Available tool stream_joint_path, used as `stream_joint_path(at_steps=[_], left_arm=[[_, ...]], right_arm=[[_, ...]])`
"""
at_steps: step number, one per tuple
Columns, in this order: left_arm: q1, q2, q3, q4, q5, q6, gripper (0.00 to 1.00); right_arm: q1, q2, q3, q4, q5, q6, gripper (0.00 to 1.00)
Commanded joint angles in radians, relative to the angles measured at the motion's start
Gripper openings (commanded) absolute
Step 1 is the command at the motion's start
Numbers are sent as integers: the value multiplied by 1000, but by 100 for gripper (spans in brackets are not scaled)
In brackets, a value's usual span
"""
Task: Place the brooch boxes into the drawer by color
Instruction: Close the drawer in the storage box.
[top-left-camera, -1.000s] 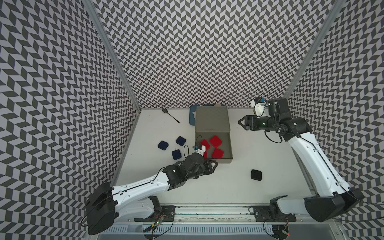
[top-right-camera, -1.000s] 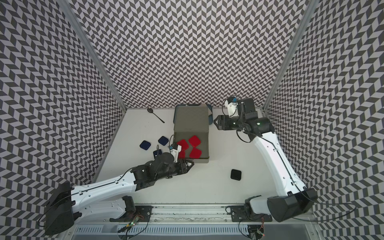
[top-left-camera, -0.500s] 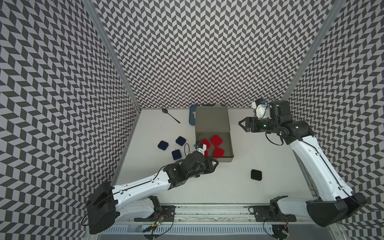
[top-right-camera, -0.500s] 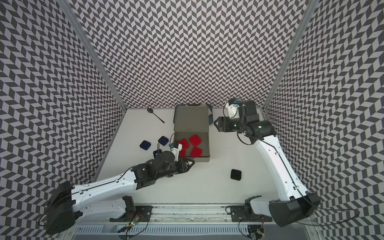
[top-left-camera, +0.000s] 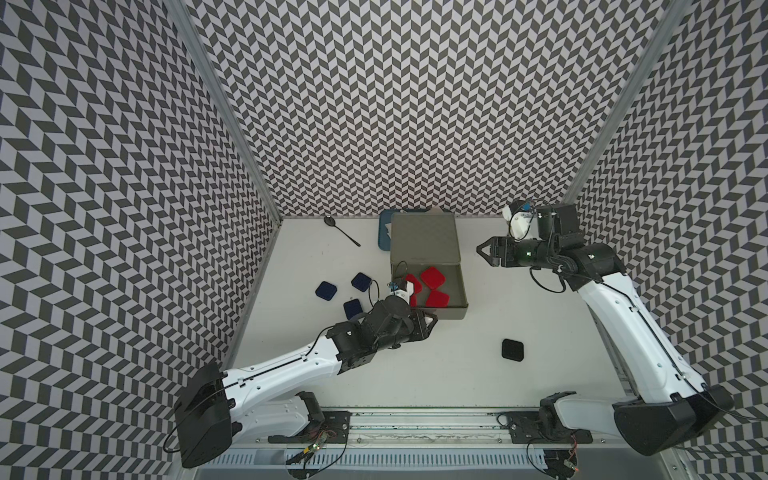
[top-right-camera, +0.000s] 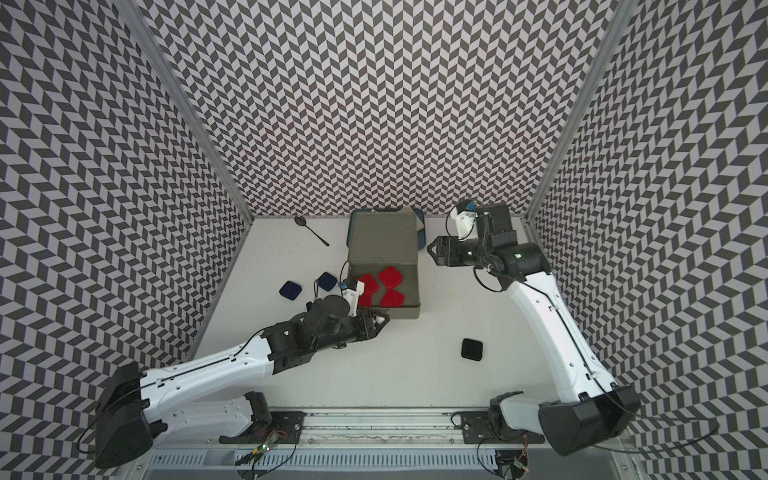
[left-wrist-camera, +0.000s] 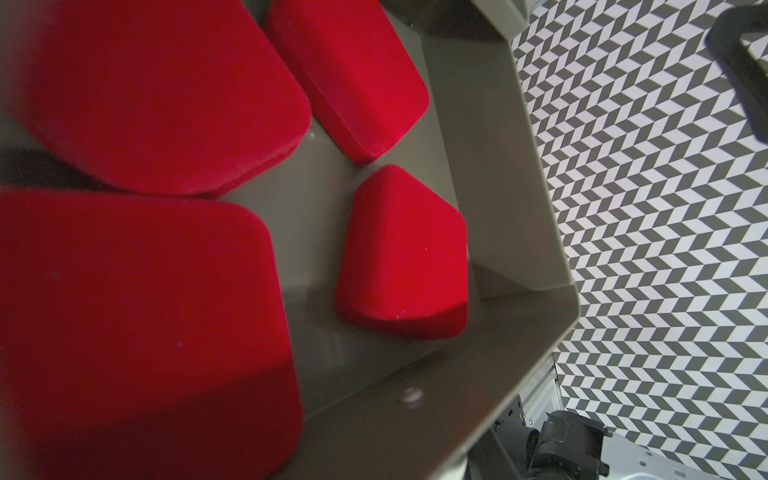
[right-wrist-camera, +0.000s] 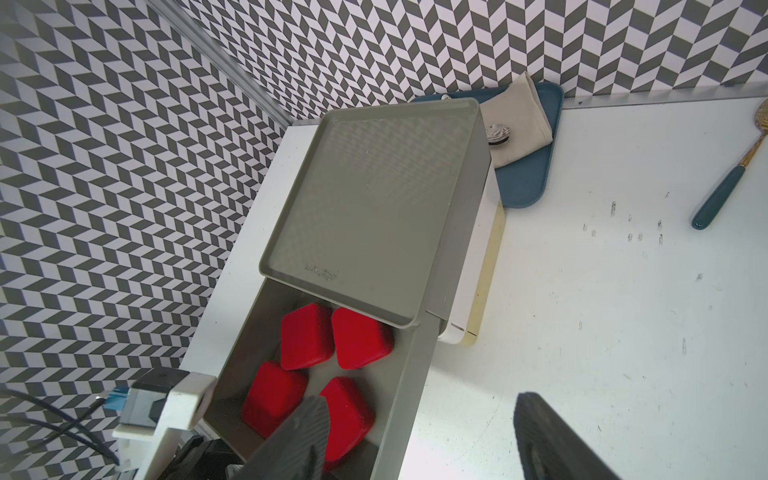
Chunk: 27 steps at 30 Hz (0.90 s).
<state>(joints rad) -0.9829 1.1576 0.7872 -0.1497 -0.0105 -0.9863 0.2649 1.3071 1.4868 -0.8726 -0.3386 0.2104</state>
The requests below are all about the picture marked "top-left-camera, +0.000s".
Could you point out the red brooch box four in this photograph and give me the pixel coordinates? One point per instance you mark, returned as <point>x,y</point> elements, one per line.
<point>417,286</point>

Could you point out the aluminium corner post right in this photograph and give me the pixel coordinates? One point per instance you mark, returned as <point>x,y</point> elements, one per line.
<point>648,58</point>

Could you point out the three-tier drawer cabinet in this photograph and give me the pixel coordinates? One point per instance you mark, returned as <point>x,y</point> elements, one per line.
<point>423,238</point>

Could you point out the navy brooch box one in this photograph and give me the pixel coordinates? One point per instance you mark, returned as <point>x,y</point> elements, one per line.
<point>326,291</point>

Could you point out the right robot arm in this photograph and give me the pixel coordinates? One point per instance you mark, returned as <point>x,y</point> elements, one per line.
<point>673,403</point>

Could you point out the navy brooch box three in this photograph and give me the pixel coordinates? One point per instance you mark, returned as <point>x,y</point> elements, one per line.
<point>352,308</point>

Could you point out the red brooch box one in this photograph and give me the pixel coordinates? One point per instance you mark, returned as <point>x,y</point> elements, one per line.
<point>432,278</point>

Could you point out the black spoon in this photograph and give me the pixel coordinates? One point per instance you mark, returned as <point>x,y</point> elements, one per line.
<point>331,222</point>

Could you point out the grey top drawer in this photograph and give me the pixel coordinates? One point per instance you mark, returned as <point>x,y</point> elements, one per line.
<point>454,287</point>

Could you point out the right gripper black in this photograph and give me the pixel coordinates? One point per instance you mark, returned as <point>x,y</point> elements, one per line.
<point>497,249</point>

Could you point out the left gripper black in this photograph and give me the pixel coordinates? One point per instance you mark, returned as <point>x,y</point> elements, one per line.
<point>419,320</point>

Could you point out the aluminium corner post left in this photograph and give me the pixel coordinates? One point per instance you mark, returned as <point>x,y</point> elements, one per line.
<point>179,15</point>

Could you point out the black brooch box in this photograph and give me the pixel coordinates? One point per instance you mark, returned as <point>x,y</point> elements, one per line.
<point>512,350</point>

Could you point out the front aluminium rail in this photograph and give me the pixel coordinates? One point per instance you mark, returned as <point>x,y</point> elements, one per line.
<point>438,443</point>

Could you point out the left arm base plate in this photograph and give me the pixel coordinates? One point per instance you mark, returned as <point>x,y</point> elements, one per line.
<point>336,425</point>

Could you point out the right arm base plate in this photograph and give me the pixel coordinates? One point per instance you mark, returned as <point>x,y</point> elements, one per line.
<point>526,426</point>

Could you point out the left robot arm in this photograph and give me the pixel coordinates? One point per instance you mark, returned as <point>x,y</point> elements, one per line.
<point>218,407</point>

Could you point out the navy brooch box two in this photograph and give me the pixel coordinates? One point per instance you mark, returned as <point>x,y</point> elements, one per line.
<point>361,282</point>

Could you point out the aluminium corner post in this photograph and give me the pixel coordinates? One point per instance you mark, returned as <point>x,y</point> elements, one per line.
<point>648,58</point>
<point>179,15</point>

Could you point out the red brooch box two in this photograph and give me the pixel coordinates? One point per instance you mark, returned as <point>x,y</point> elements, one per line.
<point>437,299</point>

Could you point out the blue tray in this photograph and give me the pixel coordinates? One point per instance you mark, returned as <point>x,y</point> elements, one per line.
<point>384,225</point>

